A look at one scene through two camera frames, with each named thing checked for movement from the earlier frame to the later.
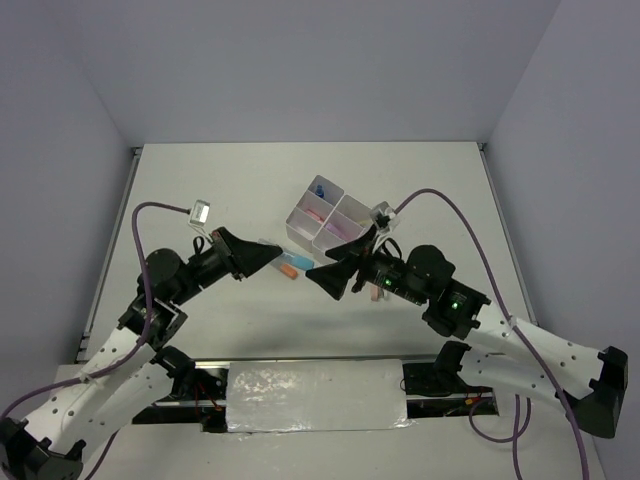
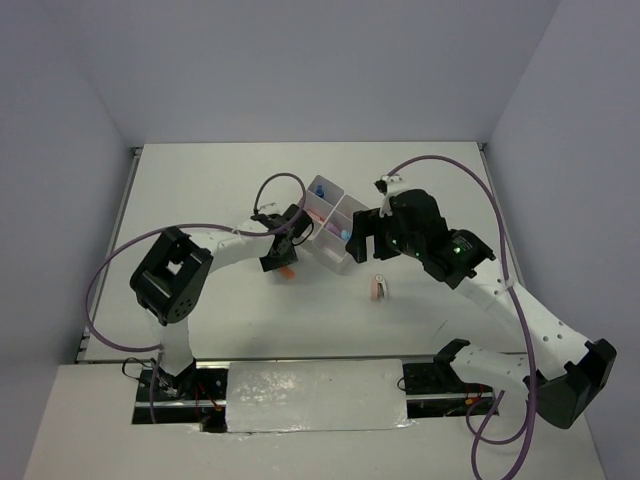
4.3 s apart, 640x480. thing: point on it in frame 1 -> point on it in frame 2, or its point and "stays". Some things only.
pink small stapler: (375, 292) stays
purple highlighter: (337, 231) stays
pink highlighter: (314, 215) stays
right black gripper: (332, 276) -> (365, 223)
